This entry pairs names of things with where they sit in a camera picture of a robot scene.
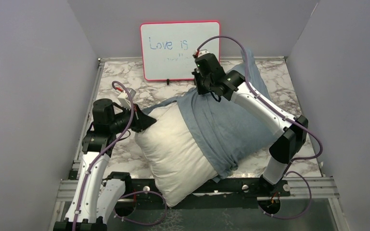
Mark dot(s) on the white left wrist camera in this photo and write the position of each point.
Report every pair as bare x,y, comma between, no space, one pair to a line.
123,97

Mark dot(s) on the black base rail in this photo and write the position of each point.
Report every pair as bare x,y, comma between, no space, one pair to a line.
228,193

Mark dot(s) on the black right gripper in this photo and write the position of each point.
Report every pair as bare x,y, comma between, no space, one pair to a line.
201,89

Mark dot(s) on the red framed whiteboard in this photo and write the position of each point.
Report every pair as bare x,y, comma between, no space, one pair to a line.
167,48

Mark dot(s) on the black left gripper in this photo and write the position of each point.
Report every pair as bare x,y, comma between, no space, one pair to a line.
140,119

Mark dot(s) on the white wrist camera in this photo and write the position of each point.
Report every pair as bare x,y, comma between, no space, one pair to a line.
123,97
199,53

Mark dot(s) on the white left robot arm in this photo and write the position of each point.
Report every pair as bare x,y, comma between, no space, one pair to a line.
90,208

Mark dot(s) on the blue pillowcase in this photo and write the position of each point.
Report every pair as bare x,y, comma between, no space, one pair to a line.
224,131

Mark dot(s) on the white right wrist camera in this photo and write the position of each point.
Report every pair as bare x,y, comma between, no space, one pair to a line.
199,53

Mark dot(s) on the white pillow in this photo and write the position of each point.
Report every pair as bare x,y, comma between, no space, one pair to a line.
176,162

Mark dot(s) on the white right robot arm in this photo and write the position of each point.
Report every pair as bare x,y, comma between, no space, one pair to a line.
289,130

